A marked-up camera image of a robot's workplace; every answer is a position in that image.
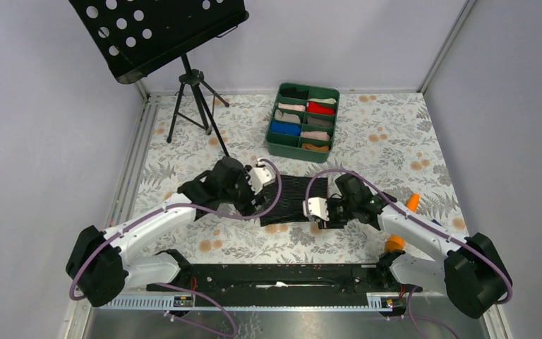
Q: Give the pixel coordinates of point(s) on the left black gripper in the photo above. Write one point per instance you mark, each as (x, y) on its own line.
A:
(248, 207)

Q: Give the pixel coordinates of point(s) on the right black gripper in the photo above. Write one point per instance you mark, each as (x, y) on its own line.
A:
(332, 224)

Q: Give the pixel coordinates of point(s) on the black striped underwear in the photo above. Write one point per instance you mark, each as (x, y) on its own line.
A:
(289, 207)

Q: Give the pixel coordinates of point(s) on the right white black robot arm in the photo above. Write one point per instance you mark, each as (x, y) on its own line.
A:
(467, 270)

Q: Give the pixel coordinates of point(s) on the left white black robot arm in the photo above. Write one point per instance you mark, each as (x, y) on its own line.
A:
(103, 263)

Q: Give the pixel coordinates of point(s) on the orange rolled cloth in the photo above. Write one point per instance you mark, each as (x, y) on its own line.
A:
(316, 148)

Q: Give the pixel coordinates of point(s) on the light pink rolled cloth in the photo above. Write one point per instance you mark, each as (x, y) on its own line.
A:
(317, 135)

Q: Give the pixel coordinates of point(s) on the beige rolled cloth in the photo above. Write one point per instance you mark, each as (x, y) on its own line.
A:
(287, 117)

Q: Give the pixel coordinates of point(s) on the grey rolled cloth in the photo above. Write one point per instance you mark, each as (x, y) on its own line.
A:
(319, 122)

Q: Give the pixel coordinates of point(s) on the green divided organizer tray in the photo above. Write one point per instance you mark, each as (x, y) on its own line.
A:
(303, 122)

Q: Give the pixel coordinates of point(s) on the red rolled cloth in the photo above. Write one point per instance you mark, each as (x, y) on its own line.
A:
(317, 108)

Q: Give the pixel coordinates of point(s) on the white rolled cloth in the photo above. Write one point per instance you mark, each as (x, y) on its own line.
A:
(326, 101)

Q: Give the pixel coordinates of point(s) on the black rolled cloth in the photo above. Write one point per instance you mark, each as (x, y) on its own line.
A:
(300, 94)

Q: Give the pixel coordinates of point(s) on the black perforated music stand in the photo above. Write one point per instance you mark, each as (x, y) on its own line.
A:
(136, 38)

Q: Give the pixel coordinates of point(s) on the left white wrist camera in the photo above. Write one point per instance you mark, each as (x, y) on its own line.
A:
(260, 177)

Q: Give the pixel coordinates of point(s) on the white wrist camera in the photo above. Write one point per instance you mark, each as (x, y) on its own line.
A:
(260, 177)
(316, 207)

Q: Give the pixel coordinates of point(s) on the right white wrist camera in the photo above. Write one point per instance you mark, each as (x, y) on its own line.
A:
(316, 207)

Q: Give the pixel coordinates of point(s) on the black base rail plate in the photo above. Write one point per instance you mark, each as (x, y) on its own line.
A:
(343, 285)

